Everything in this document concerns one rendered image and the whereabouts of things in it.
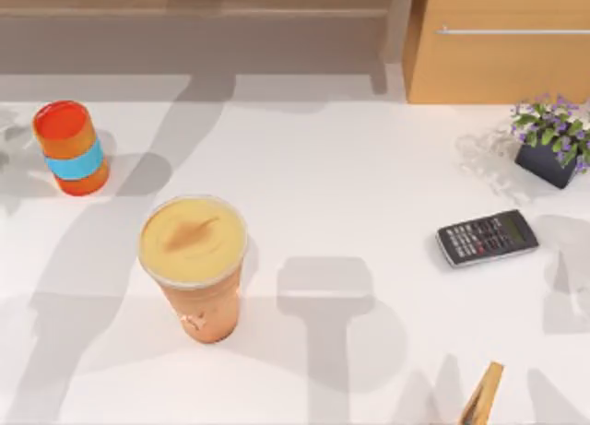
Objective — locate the tan drink cup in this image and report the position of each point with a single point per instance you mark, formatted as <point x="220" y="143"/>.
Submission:
<point x="193" y="254"/>

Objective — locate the black calculator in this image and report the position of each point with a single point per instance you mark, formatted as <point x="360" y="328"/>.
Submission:
<point x="487" y="238"/>

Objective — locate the open wooden shelf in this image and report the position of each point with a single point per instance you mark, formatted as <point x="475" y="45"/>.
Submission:
<point x="193" y="28"/>

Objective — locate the orange cup with blue band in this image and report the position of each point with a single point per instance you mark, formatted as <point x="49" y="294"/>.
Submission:
<point x="69" y="153"/>

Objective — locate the wooden cupboard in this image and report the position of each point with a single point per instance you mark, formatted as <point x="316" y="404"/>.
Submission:
<point x="498" y="70"/>

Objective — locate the purple flower plant black pot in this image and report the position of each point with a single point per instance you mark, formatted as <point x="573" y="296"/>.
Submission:
<point x="553" y="144"/>

